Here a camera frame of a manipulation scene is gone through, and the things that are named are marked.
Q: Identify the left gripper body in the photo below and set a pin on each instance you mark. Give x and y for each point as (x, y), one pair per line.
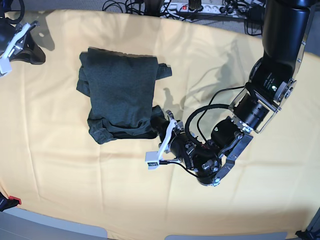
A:
(176, 148)

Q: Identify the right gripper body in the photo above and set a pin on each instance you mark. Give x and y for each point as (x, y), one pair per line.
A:
(11, 41)

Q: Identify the dark green long-sleeve shirt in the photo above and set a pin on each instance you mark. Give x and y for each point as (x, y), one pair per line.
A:
(121, 90)

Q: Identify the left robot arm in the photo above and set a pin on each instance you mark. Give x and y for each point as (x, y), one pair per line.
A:
(286, 25)

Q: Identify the yellow table cloth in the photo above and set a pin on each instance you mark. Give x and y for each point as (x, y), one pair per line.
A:
(49, 160)

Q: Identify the white power strip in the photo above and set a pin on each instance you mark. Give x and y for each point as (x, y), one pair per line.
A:
(183, 9)

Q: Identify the red and black clamp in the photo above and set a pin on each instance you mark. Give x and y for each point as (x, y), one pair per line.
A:
(10, 202)

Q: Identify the black clamp right corner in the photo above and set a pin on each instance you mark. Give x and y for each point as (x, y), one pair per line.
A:
(312, 232)

